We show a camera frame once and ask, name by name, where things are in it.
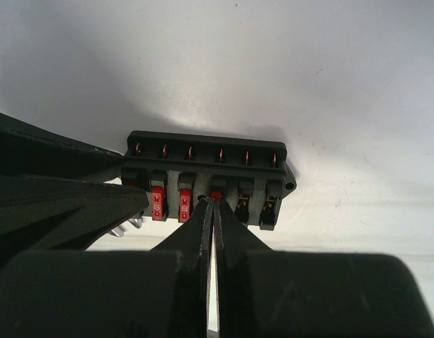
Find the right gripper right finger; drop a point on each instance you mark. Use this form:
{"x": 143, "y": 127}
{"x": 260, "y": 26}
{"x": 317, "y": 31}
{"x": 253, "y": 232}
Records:
{"x": 236, "y": 317}

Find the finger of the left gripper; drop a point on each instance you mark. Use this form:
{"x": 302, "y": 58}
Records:
{"x": 29, "y": 150}
{"x": 42, "y": 214}

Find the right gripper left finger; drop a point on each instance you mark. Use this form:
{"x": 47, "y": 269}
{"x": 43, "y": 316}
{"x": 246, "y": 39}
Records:
{"x": 192, "y": 242}

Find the red blade fuse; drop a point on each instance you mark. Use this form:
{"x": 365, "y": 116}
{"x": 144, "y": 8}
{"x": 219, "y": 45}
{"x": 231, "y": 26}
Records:
{"x": 217, "y": 195}

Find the black fuse box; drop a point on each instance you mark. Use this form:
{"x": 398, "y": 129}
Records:
{"x": 177, "y": 170}

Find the large silver open-end wrench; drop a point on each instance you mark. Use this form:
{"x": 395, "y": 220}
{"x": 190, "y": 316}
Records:
{"x": 121, "y": 229}

